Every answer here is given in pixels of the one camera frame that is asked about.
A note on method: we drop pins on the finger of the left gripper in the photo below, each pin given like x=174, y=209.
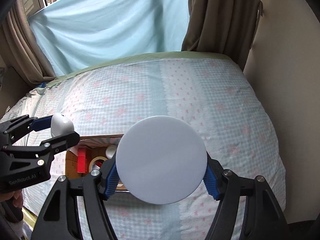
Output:
x=15, y=129
x=53, y=145

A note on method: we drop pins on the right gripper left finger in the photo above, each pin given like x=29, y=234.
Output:
x=73, y=203

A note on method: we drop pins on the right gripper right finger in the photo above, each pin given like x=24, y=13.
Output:
x=263, y=216

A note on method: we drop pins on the white earbuds case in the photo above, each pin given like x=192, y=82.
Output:
x=60, y=125

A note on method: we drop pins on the red small carton box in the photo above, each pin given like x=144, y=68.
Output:
x=83, y=159

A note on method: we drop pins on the yellow tape roll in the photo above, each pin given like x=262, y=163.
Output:
x=101, y=158

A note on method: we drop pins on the white pill bottle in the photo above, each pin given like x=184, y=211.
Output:
x=110, y=151

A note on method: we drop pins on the white lid jar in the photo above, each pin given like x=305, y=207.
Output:
x=161, y=160

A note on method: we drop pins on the red lid small jar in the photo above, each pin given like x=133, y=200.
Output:
x=97, y=165

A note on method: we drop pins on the person's left hand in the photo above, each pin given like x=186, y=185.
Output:
x=16, y=196

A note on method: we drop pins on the beige headboard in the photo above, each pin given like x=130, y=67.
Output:
x=13, y=88

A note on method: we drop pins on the open cardboard box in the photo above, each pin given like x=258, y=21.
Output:
x=97, y=144

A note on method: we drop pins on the left brown curtain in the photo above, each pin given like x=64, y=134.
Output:
x=19, y=48

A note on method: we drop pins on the brown curtain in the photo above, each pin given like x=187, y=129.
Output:
x=19, y=48
x=223, y=26

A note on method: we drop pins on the floral checked bed sheet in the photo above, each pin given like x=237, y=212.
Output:
x=209, y=92

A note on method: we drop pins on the light blue hanging sheet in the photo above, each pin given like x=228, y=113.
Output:
x=76, y=34

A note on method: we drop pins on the right brown curtain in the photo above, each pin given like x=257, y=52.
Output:
x=223, y=26

